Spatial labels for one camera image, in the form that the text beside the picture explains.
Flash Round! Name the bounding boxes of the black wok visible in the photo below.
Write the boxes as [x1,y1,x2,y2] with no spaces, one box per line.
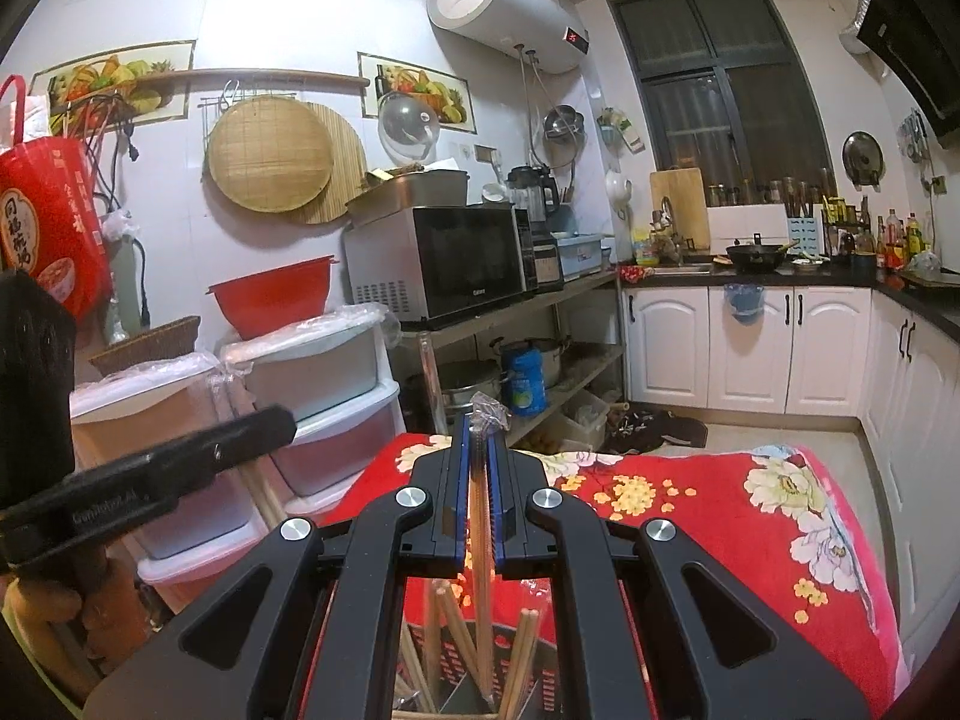
[724,240,800,275]

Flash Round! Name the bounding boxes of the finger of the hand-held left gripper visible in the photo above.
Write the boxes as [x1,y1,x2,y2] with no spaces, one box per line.
[150,405,298,503]

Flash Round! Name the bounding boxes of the round bamboo tray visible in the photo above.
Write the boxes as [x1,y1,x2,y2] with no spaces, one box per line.
[206,97,335,211]

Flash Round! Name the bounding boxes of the fruit wall poster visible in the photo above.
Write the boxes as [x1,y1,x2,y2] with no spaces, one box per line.
[357,51,476,128]
[46,40,197,137]

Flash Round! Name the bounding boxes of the red floral blanket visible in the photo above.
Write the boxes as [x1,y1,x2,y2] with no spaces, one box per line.
[322,431,905,720]

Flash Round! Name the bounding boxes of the dark window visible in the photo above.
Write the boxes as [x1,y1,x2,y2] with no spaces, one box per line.
[606,0,839,188]

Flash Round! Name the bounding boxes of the black range hood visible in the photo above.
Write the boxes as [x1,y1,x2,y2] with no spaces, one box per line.
[855,0,960,151]

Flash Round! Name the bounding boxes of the large steel pot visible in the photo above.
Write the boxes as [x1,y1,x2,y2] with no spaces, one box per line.
[491,336,572,389]

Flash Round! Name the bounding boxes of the blender jug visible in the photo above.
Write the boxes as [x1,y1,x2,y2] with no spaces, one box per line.
[508,165,560,222]

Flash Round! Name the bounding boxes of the wooden cutting board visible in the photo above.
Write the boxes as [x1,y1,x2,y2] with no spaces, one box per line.
[649,167,710,243]

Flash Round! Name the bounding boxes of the silver microwave oven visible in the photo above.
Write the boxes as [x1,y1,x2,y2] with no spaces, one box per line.
[343,204,535,331]

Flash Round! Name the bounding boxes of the white water heater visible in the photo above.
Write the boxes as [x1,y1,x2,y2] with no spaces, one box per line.
[427,0,590,76]

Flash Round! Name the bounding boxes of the white kitchen cabinets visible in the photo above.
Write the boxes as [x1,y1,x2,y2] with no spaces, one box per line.
[621,285,960,691]

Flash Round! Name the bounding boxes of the round bamboo mat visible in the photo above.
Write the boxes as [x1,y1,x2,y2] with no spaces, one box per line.
[289,101,368,226]

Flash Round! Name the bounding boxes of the white plastic bin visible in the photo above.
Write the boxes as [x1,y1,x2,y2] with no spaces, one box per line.
[559,388,612,452]

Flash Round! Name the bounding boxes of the steel faucet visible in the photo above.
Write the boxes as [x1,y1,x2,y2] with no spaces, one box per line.
[658,196,685,265]

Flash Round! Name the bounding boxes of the long wooden rolling pin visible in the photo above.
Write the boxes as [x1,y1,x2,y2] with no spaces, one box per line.
[139,67,372,89]

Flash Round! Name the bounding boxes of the blue knife holder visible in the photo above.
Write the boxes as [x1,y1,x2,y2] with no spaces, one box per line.
[786,216,824,257]

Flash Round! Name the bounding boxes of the hanging steel pot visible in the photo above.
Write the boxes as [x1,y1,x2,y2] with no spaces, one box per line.
[542,105,586,166]

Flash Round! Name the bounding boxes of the row of condiment bottles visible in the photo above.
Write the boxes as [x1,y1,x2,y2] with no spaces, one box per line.
[855,206,931,271]

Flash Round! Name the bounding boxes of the row of glass jars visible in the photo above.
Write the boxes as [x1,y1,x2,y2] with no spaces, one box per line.
[705,176,833,207]

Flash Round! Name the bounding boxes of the dark wall-hung pot lid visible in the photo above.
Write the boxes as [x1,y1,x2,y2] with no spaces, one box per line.
[841,131,886,187]

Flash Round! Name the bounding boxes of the glass pot lid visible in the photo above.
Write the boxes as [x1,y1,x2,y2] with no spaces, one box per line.
[377,90,443,164]

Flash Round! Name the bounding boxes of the hanging green packet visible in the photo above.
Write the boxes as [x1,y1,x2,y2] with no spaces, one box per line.
[598,106,644,155]

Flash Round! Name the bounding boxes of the hanging kitchen utensils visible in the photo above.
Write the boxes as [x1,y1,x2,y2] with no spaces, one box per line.
[896,109,931,164]

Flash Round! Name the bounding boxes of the person's left hand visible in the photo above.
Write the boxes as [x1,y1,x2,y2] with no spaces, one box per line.
[7,551,156,667]

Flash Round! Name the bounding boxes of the white plastic drawer unit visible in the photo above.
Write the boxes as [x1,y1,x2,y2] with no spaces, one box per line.
[69,349,271,608]
[217,304,402,518]

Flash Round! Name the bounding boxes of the blue hanging bag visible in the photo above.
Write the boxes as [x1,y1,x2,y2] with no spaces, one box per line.
[724,283,766,327]

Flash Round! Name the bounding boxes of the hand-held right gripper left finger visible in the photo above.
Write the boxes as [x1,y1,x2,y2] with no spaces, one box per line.
[90,420,472,720]

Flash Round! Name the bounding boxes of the chopstick pair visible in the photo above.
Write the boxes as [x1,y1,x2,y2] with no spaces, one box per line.
[463,392,512,710]
[424,577,485,695]
[396,626,436,702]
[238,457,286,533]
[497,610,541,719]

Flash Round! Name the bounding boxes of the grey plastic utensil basket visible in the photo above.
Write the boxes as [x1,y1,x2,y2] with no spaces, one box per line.
[394,615,560,720]

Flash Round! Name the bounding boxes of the steel baking pan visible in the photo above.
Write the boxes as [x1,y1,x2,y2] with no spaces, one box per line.
[367,169,472,211]

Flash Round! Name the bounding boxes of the red shopping bag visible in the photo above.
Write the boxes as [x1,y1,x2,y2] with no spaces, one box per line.
[0,73,113,320]

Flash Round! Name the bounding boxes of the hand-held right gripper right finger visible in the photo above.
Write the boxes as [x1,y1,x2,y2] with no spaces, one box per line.
[487,433,872,720]

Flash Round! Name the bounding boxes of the blue plastic jug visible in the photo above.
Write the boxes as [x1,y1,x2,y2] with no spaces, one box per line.
[501,345,550,417]

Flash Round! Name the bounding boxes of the black power cable bundle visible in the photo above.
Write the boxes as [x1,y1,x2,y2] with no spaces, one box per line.
[71,90,147,215]

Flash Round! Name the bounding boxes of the red plastic basin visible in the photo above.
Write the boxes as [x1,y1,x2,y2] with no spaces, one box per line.
[208,255,340,341]

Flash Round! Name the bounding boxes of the wicker tray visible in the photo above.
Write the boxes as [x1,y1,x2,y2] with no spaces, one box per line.
[90,315,202,380]

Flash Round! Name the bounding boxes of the lidded steel pot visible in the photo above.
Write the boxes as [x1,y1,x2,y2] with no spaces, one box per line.
[439,360,515,412]

